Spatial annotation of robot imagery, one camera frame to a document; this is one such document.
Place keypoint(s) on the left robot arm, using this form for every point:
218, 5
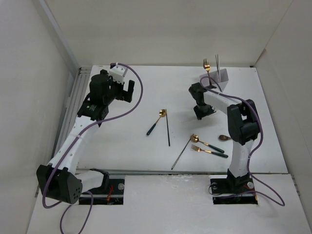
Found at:
58, 179

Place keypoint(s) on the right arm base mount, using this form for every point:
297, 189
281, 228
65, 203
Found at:
224, 194

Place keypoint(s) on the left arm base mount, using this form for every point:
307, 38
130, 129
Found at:
113, 194

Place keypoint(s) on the brown wooden spoon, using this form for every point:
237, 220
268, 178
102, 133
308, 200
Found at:
224, 137

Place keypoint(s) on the gold fork green handle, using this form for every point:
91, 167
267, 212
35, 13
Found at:
207, 68
198, 149

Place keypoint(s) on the black chopstick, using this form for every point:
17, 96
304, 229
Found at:
179, 156
168, 132

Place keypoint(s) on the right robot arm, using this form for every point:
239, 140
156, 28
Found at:
243, 127

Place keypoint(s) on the white three-slot utensil container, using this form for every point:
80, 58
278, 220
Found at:
221, 77

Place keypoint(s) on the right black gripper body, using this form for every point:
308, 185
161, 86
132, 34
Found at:
204, 110

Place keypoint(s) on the aluminium rail frame left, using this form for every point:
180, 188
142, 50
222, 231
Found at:
73, 99

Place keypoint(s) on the gold spoon green handle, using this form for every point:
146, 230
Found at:
195, 139
162, 113

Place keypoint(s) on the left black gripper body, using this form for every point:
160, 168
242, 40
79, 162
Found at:
116, 90

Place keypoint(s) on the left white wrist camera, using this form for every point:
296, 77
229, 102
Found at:
118, 73

